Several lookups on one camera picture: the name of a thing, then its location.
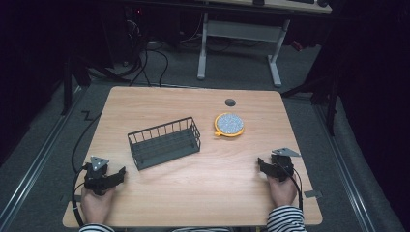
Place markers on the black metal stand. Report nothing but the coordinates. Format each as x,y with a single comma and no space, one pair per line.
67,87
330,96

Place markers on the dark computer tower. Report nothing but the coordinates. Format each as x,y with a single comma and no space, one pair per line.
130,29

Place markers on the person's left hand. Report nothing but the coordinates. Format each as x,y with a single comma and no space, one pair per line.
96,206

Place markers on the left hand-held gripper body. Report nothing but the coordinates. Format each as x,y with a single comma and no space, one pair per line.
96,175

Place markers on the metal floor rail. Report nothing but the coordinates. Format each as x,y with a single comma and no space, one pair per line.
346,170
35,161

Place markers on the person's right hand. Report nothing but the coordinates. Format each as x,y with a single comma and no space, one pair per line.
283,192

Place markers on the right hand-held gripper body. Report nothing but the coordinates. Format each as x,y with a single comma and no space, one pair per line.
283,166

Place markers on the white metal desk frame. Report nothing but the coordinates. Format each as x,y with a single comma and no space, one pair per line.
241,31

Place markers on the round yellow speckled grey disc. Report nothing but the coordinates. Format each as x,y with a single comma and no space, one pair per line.
229,124

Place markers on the grey tape piece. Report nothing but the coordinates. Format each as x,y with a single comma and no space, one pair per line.
312,194

